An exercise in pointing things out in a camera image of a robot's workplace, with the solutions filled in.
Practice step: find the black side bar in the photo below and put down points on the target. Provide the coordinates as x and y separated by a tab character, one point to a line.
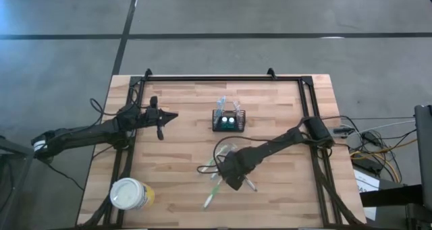
391	196

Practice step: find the purple toothbrush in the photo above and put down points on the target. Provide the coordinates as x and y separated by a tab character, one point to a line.
240	113
251	185

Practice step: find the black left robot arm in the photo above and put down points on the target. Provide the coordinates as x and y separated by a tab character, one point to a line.
84	134

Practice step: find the black power brick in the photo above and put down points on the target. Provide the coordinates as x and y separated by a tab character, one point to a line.
368	165

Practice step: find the black aluminium table frame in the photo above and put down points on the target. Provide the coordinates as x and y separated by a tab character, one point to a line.
219	78

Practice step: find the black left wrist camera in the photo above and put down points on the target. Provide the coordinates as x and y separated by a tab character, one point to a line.
152	114

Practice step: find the white lidded yellow canister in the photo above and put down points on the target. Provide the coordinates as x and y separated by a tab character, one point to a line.
128	194

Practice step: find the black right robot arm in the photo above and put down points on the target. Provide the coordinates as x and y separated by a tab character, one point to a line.
276	144

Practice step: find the white paper sheet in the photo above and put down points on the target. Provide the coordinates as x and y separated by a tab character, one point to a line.
366	186

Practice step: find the white toothbrush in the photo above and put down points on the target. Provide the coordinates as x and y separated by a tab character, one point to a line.
221	105

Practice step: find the blue toothbrush in clear wrapper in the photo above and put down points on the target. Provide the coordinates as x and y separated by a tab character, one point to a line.
215	176

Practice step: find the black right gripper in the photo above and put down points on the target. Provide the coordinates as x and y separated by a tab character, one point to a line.
243	164

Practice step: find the black plug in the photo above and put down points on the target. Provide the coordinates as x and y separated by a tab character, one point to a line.
341	130

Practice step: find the grey metal stand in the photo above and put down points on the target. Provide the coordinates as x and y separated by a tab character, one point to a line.
13	148

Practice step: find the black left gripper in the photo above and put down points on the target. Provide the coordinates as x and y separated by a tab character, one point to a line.
148	117

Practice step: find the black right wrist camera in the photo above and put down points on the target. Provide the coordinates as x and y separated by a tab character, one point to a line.
229	167

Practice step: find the green toothbrush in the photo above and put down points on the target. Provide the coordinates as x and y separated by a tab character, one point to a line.
212	194
217	156

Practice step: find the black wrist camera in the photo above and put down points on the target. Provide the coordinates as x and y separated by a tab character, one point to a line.
152	114
229	167

